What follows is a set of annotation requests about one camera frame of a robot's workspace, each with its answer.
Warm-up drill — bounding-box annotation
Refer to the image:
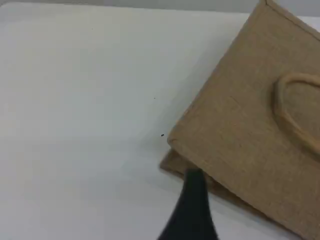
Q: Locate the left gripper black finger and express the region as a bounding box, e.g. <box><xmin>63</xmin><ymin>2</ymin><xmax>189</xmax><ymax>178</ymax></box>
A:
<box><xmin>156</xmin><ymin>167</ymin><xmax>218</xmax><ymax>240</ymax></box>

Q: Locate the brown jute tote bag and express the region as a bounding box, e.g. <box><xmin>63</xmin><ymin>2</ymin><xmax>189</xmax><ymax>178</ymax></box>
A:
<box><xmin>159</xmin><ymin>0</ymin><xmax>320</xmax><ymax>240</ymax></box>

